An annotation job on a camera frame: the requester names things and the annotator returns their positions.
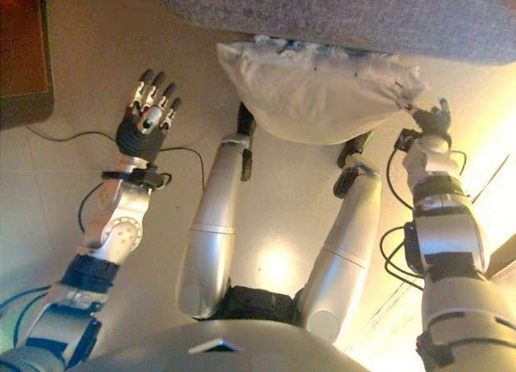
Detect grey robot torso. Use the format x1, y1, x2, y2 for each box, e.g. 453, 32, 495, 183
78, 282, 372, 372

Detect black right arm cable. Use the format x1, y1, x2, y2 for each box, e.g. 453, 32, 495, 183
381, 148, 468, 290

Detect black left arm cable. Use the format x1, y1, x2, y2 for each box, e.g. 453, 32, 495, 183
0, 285, 53, 349

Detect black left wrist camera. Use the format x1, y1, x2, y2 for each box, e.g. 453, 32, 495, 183
132, 168, 173, 190

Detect dark wooden cabinet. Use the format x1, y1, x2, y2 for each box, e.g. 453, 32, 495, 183
0, 0, 56, 130

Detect grey fabric armchair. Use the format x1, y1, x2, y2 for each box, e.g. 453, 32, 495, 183
156, 0, 516, 69

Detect silver robot leg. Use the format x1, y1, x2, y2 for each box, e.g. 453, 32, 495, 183
175, 101, 259, 320
298, 132, 384, 345

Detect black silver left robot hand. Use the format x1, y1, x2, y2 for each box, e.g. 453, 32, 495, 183
114, 68, 183, 165

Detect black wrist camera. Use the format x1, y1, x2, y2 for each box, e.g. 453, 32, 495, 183
132, 168, 173, 190
394, 128, 420, 152

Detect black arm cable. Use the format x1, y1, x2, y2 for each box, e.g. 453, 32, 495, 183
381, 148, 468, 290
0, 285, 53, 349

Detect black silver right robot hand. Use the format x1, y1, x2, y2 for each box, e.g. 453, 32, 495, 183
410, 98, 453, 137

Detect silver right robot leg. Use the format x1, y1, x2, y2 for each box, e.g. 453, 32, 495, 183
298, 132, 384, 345

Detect thin black floor cable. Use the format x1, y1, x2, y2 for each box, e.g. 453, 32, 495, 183
26, 123, 206, 187

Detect white fringed cushion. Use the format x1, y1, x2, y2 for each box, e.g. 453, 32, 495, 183
216, 33, 432, 146

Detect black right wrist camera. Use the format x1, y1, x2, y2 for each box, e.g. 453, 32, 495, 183
394, 128, 420, 152

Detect silver left robot leg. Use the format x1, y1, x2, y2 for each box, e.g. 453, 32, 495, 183
175, 101, 259, 320

